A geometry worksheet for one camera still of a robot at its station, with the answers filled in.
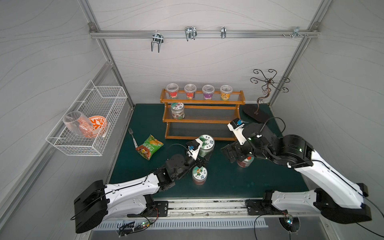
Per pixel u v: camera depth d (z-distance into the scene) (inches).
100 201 16.1
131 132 41.0
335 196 15.3
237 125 20.2
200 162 24.3
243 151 20.4
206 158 25.0
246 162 32.8
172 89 32.0
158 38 30.8
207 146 25.7
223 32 31.0
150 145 36.6
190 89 32.2
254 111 44.1
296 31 30.1
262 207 25.9
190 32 29.5
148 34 30.8
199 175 30.1
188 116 36.7
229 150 20.3
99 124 26.5
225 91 31.7
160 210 28.9
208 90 31.8
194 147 22.9
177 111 33.9
